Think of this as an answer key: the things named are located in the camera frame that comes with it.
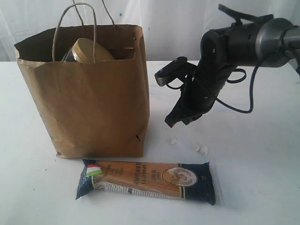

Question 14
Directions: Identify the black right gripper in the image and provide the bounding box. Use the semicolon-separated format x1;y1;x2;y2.
165;29;236;128

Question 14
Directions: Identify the spaghetti pack dark blue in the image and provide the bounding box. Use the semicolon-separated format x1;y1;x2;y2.
76;159;216;205

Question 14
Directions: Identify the clear nut jar gold lid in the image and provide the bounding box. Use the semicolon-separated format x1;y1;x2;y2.
61;38;114;63

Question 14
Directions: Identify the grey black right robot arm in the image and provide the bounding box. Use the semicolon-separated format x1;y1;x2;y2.
155;18;300;127

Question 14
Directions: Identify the brown paper shopping bag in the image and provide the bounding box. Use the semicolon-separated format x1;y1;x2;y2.
15;23;150;158

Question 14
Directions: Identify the white backdrop curtain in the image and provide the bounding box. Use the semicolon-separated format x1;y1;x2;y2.
0;0;300;71

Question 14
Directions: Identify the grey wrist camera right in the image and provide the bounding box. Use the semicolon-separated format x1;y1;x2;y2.
155;56;188;87

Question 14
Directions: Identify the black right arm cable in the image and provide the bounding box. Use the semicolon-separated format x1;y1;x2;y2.
167;3;300;115

